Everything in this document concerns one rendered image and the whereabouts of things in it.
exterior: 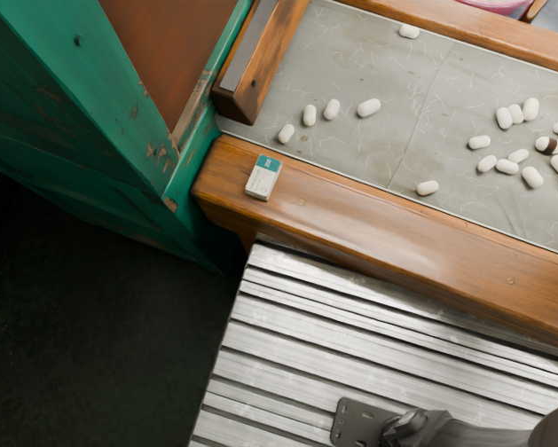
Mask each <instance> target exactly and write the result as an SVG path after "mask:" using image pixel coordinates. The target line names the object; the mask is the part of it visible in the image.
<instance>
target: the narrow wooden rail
mask: <svg viewBox="0 0 558 447"><path fill-rule="evenodd" d="M332 1H335V2H337V3H341V4H346V5H348V6H351V7H354V8H358V9H360V10H363V11H366V12H370V13H373V14H377V15H380V16H382V17H385V18H388V19H391V20H396V21H399V22H402V23H405V24H407V25H410V26H414V27H418V28H421V29H424V30H427V31H430V32H433V33H436V34H439V35H443V36H446V37H450V38H452V39H455V40H458V41H461V42H463V43H469V44H472V45H474V46H477V47H480V48H483V49H486V50H489V51H494V52H497V53H499V54H502V55H506V56H508V57H511V58H514V59H519V60H522V61H525V62H528V63H531V64H533V65H536V66H539V67H544V68H547V69H550V70H553V71H555V72H558V33H557V32H554V31H552V30H548V29H545V28H542V27H537V26H534V25H531V24H529V23H525V22H522V21H520V20H514V19H511V18H508V17H506V16H502V15H499V14H497V13H494V12H488V11H486V10H483V9H479V8H476V7H474V6H471V5H467V4H463V3H459V2H456V1H453V0H332Z"/></svg>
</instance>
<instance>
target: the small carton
mask: <svg viewBox="0 0 558 447"><path fill-rule="evenodd" d="M281 168H282V161H278V160H276V159H273V158H271V157H268V156H266V155H263V154H260V155H259V157H258V159H257V162H256V164H255V166H254V169H253V171H252V173H251V175H250V178H249V179H248V183H247V185H246V187H245V192H246V193H247V194H249V195H252V196H255V197H257V198H259V199H262V200H266V201H267V200H268V199H269V197H270V194H271V191H272V188H273V186H274V184H275V182H276V180H277V177H278V175H279V172H280V170H281Z"/></svg>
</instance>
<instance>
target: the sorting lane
mask: <svg viewBox="0 0 558 447"><path fill-rule="evenodd" d="M403 25H404V23H402V22H399V21H396V20H391V19H388V18H385V17H382V16H380V15H377V14H373V13H370V12H366V11H363V10H360V9H358V8H354V7H351V6H348V5H346V4H341V3H337V2H335V1H332V0H310V2H309V4H308V6H307V8H306V10H305V12H304V15H303V17H302V19H301V21H300V23H299V25H298V28H297V29H296V31H295V34H294V36H293V38H292V40H291V42H290V44H289V45H288V47H287V50H286V52H285V54H284V57H283V59H282V60H281V62H280V64H279V68H278V70H277V72H276V74H275V75H274V78H273V80H272V82H271V86H270V88H269V89H268V92H267V94H266V96H265V99H264V101H263V103H262V105H261V108H260V110H259V113H258V115H257V117H256V119H255V123H254V125H253V126H248V125H245V124H243V123H240V122H236V121H233V120H230V119H227V121H226V123H225V125H224V127H223V129H222V133H223V134H227V135H230V136H233V137H236V138H239V139H242V140H244V141H247V142H249V143H252V144H254V145H259V146H261V147H263V148H266V149H269V150H272V151H273V152H276V153H281V154H283V155H286V156H288V157H291V158H294V159H296V160H299V161H303V162H305V163H308V164H310V165H313V166H315V167H318V168H321V169H324V170H327V171H330V172H333V173H335V174H337V175H340V176H344V177H347V178H349V179H352V180H354V181H357V182H359V183H362V184H366V185H369V186H372V187H373V188H376V189H379V190H382V191H384V192H388V193H391V194H393V195H396V196H398V197H401V198H403V199H406V200H410V201H413V202H415V203H418V204H421V205H423V206H425V207H428V208H433V209H434V210H437V211H440V212H443V213H445V214H447V215H450V216H454V217H457V218H459V219H462V220H464V221H467V222H470V223H472V224H476V225H479V226H482V227H483V228H486V229H489V230H492V231H495V232H498V233H501V234H503V235H506V236H508V237H511V238H513V239H518V240H520V241H522V242H525V243H528V244H531V245H533V246H535V247H540V248H543V249H545V250H547V251H550V252H553V253H555V254H558V172H557V171H556V169H555V168H554V167H553V166H552V164H551V160H552V158H553V157H554V156H555V155H558V153H546V152H542V151H540V150H539V149H538V148H537V147H536V141H537V140H538V139H539V138H540V137H551V138H555V139H558V134H557V133H555V132H554V131H553V126H554V125H555V124H556V123H557V122H558V72H555V71H553V70H550V69H547V68H544V67H539V66H536V65H533V64H531V63H528V62H525V61H522V60H519V59H514V58H511V57H508V56H506V55H502V54H499V53H497V52H494V51H489V50H486V49H483V48H480V47H477V46H474V45H472V44H469V43H463V42H461V41H458V40H455V39H452V38H450V37H446V36H443V35H439V34H436V33H433V32H430V31H427V30H424V29H421V28H419V31H420V32H419V35H418V36H417V37H416V38H410V37H407V36H402V35H400V33H399V29H400V27H401V26H403ZM373 98H375V99H378V100H379V101H380V103H381V107H380V109H379V110H378V111H377V112H376V113H373V114H370V115H367V116H365V117H363V116H360V115H359V114H358V106H359V105H360V104H362V103H364V102H366V101H368V100H370V99H373ZM528 98H535V99H537V100H538V115H537V117H536V118H535V119H534V120H532V121H525V120H523V121H522V122H521V123H518V124H515V123H512V125H511V127H509V128H507V129H502V128H501V127H500V126H499V122H498V119H497V116H496V113H497V111H498V110H499V109H500V108H501V107H505V108H508V107H509V106H511V105H513V104H516V105H518V106H519V107H520V108H521V111H522V112H523V103H524V102H525V100H526V99H528ZM332 99H337V100H338V101H339V102H340V108H339V110H338V112H337V114H336V116H335V117H334V118H333V119H331V120H329V119H327V118H326V117H325V115H324V112H325V110H326V107H327V105H328V103H329V101H330V100H332ZM307 105H313V106H315V108H316V120H315V123H314V124H313V125H311V126H307V125H305V124H304V122H303V110H304V108H305V107H306V106H307ZM287 124H291V125H293V126H294V128H295V132H294V134H293V135H292V136H291V138H289V140H288V141H287V142H286V143H281V142H280V141H279V138H278V136H279V133H280V132H281V131H282V129H283V128H284V126H285V125H287ZM479 136H488V137H489V138H490V140H491V142H490V143H489V145H487V146H486V147H482V148H477V149H472V148H471V147H470V146H469V144H468V142H469V140H470V139H471V138H472V137H479ZM520 149H526V150H527V151H528V152H529V156H528V158H527V159H526V160H523V161H520V162H518V163H516V164H517V165H518V168H519V169H518V171H517V172H516V173H515V174H512V175H511V174H508V173H506V172H503V171H500V170H498V169H497V167H496V164H497V163H496V164H495V165H494V166H493V167H492V168H491V169H489V170H488V171H486V172H481V171H479V170H478V168H477V165H478V163H479V162H480V161H481V160H483V159H484V158H485V157H487V156H489V155H492V156H494V157H496V159H497V162H498V161H499V160H502V159H504V160H508V157H509V155H510V154H511V153H514V152H516V151H518V150H520ZM527 167H533V168H534V169H535V170H537V172H538V173H539V174H540V175H541V176H542V178H543V184H542V185H541V186H540V187H539V188H532V187H530V186H529V184H528V183H527V182H526V180H525V179H524V178H523V170H524V169H525V168H527ZM428 181H436V182H437V183H438V189H437V191H436V192H432V193H429V194H426V195H420V194H418V192H417V186H418V185H419V184H421V183H425V182H428Z"/></svg>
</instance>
